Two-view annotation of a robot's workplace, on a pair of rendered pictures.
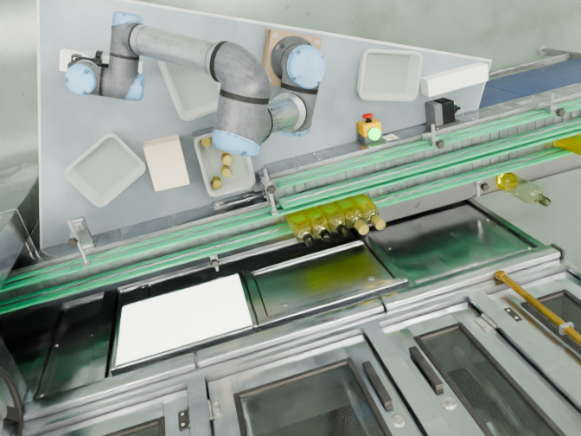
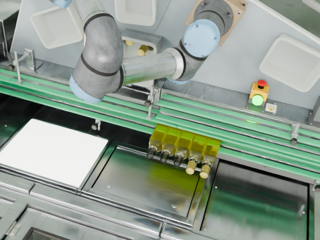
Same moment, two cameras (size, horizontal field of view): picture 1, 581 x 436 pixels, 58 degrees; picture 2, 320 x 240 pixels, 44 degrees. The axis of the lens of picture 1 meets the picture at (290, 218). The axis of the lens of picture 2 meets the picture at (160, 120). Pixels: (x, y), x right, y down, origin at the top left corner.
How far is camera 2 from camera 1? 0.71 m
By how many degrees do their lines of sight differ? 22
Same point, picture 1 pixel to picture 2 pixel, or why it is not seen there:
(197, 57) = (82, 15)
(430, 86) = not seen: outside the picture
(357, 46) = (281, 26)
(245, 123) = (87, 83)
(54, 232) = (20, 45)
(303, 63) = (196, 36)
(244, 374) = (48, 216)
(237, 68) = (93, 44)
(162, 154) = not seen: hidden behind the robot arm
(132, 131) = not seen: hidden behind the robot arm
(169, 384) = (7, 194)
